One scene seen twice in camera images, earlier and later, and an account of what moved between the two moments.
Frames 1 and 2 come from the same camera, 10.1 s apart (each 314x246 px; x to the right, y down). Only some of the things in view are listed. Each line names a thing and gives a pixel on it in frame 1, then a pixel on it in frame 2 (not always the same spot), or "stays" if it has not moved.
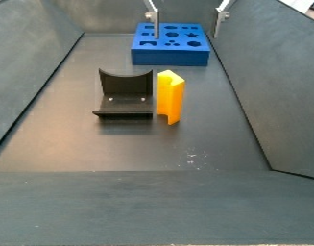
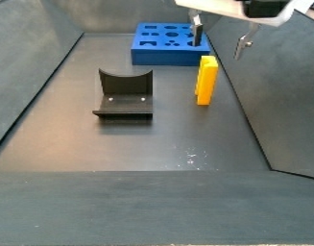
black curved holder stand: (127, 96) stays
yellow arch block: (171, 95) to (204, 80)
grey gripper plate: (222, 15) to (266, 12)
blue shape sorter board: (180, 45) stays
